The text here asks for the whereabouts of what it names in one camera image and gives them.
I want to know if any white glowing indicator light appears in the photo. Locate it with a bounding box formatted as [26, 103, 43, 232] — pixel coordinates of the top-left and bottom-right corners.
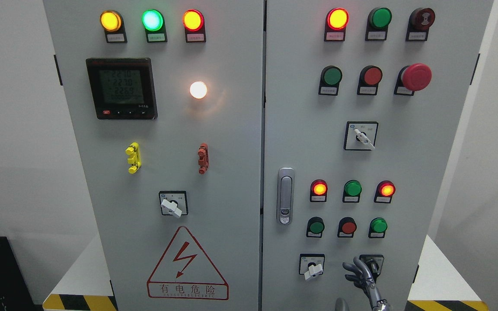
[189, 81, 208, 100]

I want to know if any red indicator light lower left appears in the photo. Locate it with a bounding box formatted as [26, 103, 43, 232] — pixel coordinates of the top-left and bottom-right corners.
[310, 179, 328, 202]

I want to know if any white selector switch upper right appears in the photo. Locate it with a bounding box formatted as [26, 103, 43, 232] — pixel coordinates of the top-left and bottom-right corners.
[344, 121, 379, 150]

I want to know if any yellow indicator light top left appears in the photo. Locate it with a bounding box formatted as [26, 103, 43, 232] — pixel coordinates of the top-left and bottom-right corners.
[99, 10, 127, 43]

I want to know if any red lit indicator lower right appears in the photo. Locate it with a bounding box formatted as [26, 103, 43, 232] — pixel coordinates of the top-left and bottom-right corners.
[374, 180, 396, 203]

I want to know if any red push button upper row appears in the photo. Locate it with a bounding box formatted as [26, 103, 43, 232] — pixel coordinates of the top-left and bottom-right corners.
[357, 65, 383, 96]

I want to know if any red push button lower middle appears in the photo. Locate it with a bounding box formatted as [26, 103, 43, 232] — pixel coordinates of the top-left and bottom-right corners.
[337, 217, 357, 238]

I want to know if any white platform with hazard stripes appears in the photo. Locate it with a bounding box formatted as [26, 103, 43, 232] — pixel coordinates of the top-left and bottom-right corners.
[43, 236, 489, 311]

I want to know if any yellow test terminal block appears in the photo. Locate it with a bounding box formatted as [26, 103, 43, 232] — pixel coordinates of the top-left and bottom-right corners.
[125, 142, 141, 175]

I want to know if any silver door lock handle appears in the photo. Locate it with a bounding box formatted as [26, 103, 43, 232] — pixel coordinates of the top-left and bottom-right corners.
[277, 168, 294, 225]

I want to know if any white selector switch left door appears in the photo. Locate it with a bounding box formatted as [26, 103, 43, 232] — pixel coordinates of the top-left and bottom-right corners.
[159, 190, 188, 218]

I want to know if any black rotary selector switch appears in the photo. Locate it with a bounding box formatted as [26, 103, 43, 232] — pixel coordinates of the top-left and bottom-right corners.
[359, 254, 385, 281]

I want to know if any black digital power meter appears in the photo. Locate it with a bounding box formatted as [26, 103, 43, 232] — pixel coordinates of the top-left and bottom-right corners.
[86, 58, 158, 120]

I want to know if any white selector switch lower right door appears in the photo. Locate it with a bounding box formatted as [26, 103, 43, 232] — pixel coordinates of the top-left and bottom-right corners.
[299, 253, 326, 281]

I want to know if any green push button upper row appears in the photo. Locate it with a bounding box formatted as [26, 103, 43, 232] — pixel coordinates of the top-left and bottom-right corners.
[318, 65, 342, 96]

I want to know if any green indicator light top left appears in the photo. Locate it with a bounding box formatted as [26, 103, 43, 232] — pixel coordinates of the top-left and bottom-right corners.
[141, 9, 167, 43]

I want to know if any green indicator light lower middle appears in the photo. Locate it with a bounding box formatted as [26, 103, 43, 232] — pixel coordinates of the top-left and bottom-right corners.
[342, 180, 362, 203]

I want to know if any red lit indicator right door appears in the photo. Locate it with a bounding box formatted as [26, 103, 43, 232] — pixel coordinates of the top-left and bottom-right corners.
[324, 7, 349, 42]

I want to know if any green indicator light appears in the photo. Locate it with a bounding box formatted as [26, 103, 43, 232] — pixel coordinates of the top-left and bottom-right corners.
[141, 9, 167, 43]
[342, 180, 362, 203]
[365, 6, 393, 41]

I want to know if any grey electrical control cabinet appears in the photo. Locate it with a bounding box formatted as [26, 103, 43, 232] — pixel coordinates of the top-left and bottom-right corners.
[44, 0, 494, 311]

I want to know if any red test terminal block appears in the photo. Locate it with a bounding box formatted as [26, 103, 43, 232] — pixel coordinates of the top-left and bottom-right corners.
[197, 143, 209, 175]

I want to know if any red electric hazard warning sticker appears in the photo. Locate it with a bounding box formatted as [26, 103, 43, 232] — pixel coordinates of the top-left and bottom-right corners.
[147, 226, 229, 300]

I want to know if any red emergency stop mushroom button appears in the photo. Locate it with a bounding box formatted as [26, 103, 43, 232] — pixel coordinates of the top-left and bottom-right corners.
[394, 63, 431, 96]

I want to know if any red-orange indicator light left door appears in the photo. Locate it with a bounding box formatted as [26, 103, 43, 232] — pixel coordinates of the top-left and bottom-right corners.
[182, 9, 206, 43]

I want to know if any green push button lower left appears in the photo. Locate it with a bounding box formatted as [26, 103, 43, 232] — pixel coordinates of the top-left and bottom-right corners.
[306, 216, 326, 238]

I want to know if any white selector switch door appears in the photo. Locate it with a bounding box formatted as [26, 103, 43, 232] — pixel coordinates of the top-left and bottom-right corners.
[159, 190, 188, 218]
[299, 253, 326, 281]

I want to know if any green push button lower right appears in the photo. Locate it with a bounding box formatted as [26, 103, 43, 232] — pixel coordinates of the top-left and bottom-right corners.
[368, 217, 388, 238]

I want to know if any green indicator light top right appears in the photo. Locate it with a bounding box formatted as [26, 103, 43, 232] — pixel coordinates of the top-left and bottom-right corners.
[365, 6, 393, 41]

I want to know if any dark red buzzer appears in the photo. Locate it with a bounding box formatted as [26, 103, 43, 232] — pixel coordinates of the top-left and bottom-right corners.
[405, 8, 435, 41]

